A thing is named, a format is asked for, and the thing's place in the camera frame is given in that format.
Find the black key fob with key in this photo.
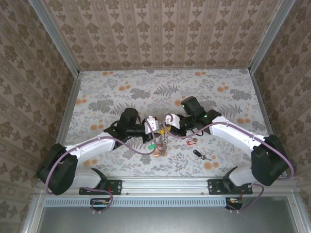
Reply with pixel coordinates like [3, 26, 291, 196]
[192, 149, 212, 161]

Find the aluminium table edge rail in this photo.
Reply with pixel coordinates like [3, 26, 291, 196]
[78, 67, 252, 72]
[54, 71, 83, 146]
[249, 69, 274, 138]

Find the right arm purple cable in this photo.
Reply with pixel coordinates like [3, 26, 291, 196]
[162, 113, 295, 182]

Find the short purple cable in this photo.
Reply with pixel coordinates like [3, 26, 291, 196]
[81, 185, 114, 216]
[225, 183, 265, 214]

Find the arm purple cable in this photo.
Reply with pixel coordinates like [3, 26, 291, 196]
[45, 120, 157, 196]
[162, 113, 295, 182]

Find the grey slotted cable duct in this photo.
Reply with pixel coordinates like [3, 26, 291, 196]
[45, 197, 228, 207]

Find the black connector box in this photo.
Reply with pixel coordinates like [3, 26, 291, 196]
[225, 197, 243, 210]
[90, 198, 110, 211]

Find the aluminium frame bar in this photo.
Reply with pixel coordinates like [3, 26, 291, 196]
[20, 194, 47, 233]
[289, 195, 311, 233]

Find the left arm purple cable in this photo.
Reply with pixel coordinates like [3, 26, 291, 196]
[45, 120, 157, 196]

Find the aluminium corner post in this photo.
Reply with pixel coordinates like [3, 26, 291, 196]
[248, 0, 296, 73]
[27, 0, 81, 75]

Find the grey metal panel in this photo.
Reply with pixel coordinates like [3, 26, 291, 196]
[36, 206, 301, 233]

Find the long aluminium base rail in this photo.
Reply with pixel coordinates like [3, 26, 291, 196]
[36, 177, 299, 196]

